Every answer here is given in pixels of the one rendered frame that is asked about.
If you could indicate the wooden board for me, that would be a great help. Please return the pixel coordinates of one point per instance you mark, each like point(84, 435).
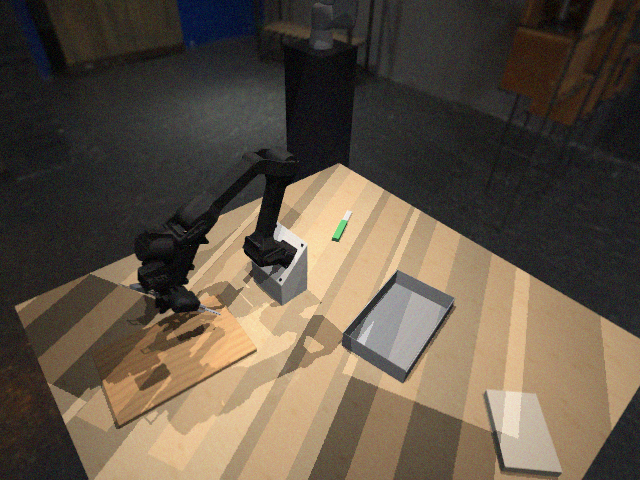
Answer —
point(153, 365)

